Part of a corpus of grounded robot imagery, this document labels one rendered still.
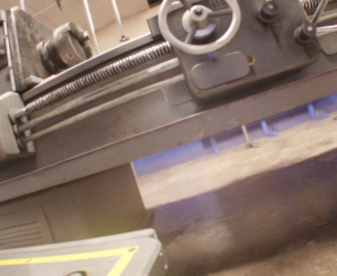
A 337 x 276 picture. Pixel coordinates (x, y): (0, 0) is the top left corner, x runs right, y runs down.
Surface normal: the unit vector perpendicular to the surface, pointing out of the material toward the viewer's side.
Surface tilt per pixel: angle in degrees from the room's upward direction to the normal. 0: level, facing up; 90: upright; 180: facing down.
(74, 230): 90
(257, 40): 90
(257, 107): 90
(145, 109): 90
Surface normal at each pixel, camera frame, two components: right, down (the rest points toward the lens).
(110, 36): -0.14, 0.00
